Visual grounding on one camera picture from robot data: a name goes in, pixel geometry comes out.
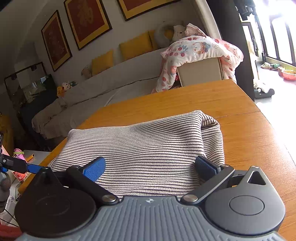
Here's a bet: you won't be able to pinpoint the beige plush toy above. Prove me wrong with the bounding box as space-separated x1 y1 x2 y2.
81 64 92 79

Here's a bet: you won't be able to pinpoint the yellow cushion middle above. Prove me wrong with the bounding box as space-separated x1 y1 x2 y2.
119 32 153 61

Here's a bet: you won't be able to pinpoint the black floor appliance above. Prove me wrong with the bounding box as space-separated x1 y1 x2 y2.
254 88 275 99

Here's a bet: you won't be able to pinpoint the small plush toys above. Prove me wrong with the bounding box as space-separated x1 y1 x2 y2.
57 81 77 97

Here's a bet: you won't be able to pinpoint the red framed picture right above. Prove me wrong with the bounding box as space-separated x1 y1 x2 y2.
117 0 178 21

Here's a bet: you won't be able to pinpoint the yellow cushion left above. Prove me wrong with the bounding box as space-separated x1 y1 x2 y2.
91 50 114 76

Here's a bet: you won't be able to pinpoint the red framed picture middle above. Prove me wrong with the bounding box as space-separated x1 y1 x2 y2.
64 0 112 50

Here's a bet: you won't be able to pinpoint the white plush bear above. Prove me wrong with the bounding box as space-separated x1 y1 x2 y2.
172 25 186 42

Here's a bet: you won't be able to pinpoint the red bowl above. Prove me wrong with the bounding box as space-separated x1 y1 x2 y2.
282 70 296 81

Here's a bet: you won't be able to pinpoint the red framed picture left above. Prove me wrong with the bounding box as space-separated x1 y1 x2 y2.
41 10 72 72

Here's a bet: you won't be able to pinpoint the beige chair back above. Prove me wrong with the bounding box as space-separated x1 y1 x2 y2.
177 58 224 87

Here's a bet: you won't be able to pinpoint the striped beige knit garment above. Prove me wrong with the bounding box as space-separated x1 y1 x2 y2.
50 110 225 197

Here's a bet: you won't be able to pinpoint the hanging dark clothes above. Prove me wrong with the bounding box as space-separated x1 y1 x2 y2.
234 0 256 21

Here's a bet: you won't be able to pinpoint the floral pink quilt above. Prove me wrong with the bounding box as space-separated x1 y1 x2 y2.
152 23 244 93

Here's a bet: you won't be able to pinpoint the grey covered sofa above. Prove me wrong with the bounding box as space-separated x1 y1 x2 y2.
32 49 163 139

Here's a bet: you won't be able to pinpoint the red framed picture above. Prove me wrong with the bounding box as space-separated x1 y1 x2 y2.
64 0 112 50
41 10 72 72
117 0 178 21

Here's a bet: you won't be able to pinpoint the grey neck pillow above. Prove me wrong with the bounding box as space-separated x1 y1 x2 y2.
154 21 174 48

